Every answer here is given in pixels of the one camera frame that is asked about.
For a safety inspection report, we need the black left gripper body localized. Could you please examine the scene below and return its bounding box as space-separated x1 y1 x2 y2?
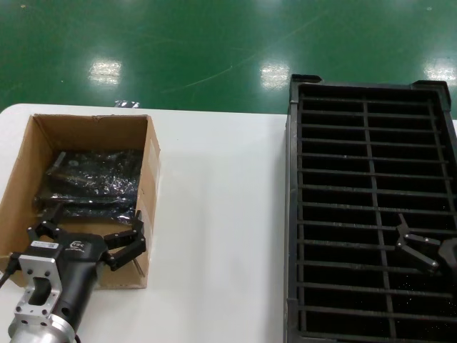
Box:
55 231 110 324

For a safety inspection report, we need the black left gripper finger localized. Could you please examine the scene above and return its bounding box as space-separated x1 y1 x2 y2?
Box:
26 203 71 247
103 210 148 273

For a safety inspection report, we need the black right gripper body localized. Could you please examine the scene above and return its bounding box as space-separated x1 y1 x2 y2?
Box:
441 239 457 269

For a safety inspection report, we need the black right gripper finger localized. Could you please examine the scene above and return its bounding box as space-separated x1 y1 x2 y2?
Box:
394 213 442 277

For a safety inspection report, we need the silver antistatic bag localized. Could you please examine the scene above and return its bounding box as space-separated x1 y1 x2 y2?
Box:
34 192 139 225
45 149 144 198

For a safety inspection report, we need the brown cardboard box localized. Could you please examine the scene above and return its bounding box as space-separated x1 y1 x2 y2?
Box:
0 113 162 289

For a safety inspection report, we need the black slotted plastic container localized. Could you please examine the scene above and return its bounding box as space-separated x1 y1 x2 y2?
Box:
284 74 457 343

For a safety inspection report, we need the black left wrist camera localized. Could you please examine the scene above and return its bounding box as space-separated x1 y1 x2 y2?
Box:
29 239 61 257

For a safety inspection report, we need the silver left camera mount bracket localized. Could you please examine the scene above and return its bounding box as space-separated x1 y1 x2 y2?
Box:
14 253 65 328

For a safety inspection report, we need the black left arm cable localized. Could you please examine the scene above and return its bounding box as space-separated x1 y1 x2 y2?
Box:
0 252 23 289

